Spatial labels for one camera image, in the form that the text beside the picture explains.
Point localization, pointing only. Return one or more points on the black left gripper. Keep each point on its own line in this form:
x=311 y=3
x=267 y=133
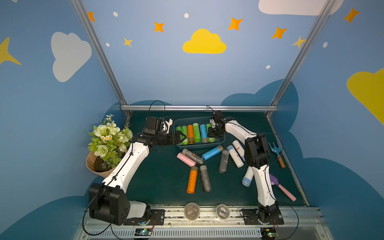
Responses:
x=167 y=138

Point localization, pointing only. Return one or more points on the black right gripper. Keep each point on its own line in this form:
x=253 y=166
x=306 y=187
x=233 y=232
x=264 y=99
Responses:
x=215 y=129

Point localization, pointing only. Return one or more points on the light green bag roll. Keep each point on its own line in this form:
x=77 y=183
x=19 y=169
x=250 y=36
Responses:
x=185 y=135

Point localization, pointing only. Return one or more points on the orange bag roll gold end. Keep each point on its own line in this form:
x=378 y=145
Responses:
x=190 y=133

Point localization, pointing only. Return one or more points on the green bag roll red label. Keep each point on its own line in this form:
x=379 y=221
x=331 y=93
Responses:
x=197 y=134

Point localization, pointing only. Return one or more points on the blue bag roll gold end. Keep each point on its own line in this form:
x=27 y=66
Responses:
x=204 y=134

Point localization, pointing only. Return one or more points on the white roll red label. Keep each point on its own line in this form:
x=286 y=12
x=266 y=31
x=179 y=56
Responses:
x=240 y=150

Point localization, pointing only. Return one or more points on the translucent grey roll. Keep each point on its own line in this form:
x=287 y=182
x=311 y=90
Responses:
x=224 y=161

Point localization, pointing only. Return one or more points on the white roll blue end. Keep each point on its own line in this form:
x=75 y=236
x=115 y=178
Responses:
x=235 y=156

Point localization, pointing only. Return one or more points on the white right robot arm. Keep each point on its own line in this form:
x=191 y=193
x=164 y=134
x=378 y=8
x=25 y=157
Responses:
x=257 y=156

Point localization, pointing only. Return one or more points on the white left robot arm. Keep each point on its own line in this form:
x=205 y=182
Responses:
x=108 y=201

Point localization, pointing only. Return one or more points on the pink bag roll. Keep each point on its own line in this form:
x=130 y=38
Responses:
x=186 y=160

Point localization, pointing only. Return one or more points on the dark grey bag roll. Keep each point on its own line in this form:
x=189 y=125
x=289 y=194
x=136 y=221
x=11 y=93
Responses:
x=193 y=156

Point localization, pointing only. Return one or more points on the small white roll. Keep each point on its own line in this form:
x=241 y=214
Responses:
x=248 y=177

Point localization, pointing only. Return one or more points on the blue garden fork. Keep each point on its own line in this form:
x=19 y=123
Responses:
x=275 y=148

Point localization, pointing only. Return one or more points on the artificial flower bouquet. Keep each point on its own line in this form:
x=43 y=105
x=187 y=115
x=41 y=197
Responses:
x=110 y=142

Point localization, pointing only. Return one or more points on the left clear round dish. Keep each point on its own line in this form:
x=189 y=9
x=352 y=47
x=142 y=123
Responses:
x=192 y=211

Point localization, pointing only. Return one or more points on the clear round dish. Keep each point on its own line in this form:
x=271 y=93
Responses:
x=192 y=211
x=222 y=212

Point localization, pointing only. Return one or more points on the purple object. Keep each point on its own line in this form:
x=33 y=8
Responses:
x=275 y=182

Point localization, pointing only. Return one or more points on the right clear round dish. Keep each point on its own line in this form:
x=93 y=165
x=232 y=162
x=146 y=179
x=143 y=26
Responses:
x=222 y=212

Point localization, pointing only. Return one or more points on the beige flower pot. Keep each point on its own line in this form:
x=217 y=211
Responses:
x=94 y=164

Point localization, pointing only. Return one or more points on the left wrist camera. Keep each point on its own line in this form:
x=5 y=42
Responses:
x=166 y=124

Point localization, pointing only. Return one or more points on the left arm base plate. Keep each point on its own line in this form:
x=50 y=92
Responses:
x=153 y=217

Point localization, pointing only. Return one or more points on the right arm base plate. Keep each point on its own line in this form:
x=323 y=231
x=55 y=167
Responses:
x=258 y=217

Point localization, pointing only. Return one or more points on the metal rail frame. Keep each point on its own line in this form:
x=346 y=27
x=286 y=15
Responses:
x=300 y=223

